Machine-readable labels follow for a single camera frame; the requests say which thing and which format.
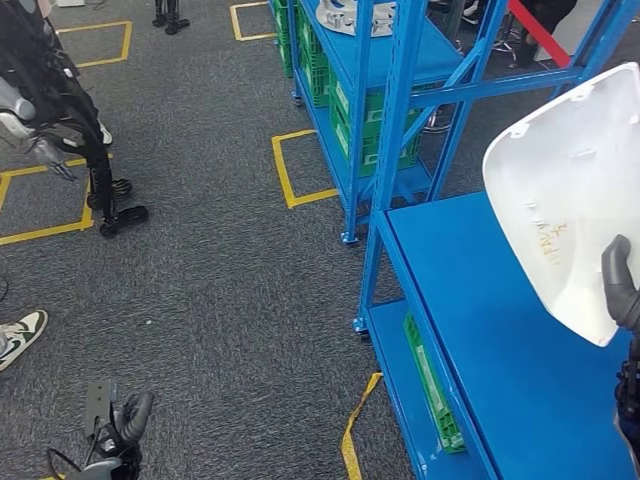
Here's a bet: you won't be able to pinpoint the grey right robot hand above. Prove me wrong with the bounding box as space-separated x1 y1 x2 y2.
601 234 640 333

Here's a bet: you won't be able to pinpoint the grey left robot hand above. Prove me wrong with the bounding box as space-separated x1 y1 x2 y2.
110 390 155 480

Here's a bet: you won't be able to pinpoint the white plastic shell part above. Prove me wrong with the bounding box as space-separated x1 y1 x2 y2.
482 61 640 349

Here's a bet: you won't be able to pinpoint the blue metal shelf rack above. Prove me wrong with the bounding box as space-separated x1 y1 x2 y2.
267 0 464 248
352 0 640 480

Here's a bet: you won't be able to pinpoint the person's foot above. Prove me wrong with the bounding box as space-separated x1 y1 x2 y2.
0 309 50 374

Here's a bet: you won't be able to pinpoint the yellow floor tape square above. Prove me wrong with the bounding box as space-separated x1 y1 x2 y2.
0 154 96 248
56 19 134 70
229 0 278 44

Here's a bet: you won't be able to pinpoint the white panel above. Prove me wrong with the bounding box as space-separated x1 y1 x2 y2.
534 0 608 66

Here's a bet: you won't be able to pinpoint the red floor barrier strip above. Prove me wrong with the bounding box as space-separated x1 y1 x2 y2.
506 0 573 70

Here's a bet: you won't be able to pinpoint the green plastic crate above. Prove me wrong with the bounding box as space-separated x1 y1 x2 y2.
402 311 468 456
297 5 333 111
271 0 297 81
328 64 424 144
331 119 422 179

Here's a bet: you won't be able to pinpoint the person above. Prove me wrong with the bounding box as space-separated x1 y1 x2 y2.
509 0 579 69

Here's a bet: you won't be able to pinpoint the chrome chair base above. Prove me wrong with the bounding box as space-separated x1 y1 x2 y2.
492 11 522 60
422 104 452 136

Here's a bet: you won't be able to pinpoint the black robot feet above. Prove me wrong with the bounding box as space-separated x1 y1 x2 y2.
152 0 192 37

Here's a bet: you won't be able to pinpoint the pale wheel cover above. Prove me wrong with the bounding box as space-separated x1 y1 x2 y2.
315 0 398 38

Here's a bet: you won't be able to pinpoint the black left wrist camera bracket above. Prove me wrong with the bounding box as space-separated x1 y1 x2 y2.
83 379 117 439

